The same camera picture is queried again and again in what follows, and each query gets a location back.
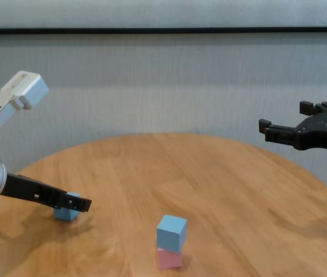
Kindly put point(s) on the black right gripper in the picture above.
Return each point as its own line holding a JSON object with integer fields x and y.
{"x": 324, "y": 130}

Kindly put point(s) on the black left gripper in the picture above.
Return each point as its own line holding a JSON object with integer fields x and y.
{"x": 30, "y": 189}

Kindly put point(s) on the light blue cube block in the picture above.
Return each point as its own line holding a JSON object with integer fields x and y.
{"x": 65, "y": 215}
{"x": 170, "y": 233}

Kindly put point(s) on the pink cube block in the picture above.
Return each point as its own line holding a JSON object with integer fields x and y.
{"x": 169, "y": 258}

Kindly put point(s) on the black wall strip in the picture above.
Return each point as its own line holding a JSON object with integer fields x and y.
{"x": 163, "y": 30}

